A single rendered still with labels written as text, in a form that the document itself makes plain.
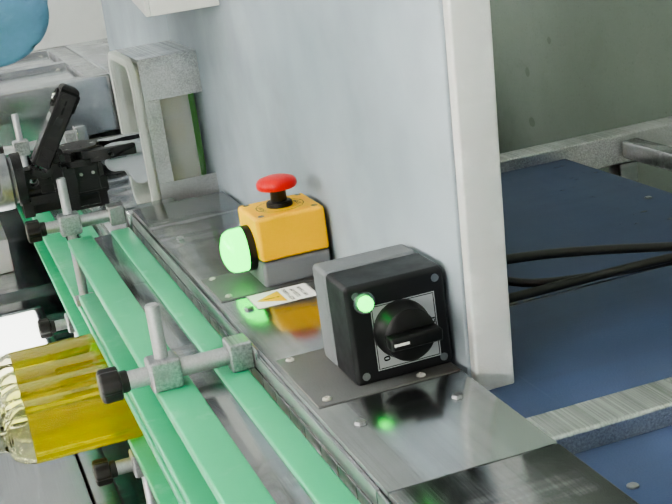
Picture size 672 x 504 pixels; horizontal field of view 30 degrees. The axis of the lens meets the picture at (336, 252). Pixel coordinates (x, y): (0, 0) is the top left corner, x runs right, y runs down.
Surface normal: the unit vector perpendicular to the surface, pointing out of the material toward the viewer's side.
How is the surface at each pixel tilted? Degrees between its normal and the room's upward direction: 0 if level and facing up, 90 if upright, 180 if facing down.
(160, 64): 90
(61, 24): 89
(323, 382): 90
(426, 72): 0
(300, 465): 90
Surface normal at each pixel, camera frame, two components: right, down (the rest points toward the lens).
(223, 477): -0.14, -0.95
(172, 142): 0.33, 0.22
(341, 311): -0.94, 0.22
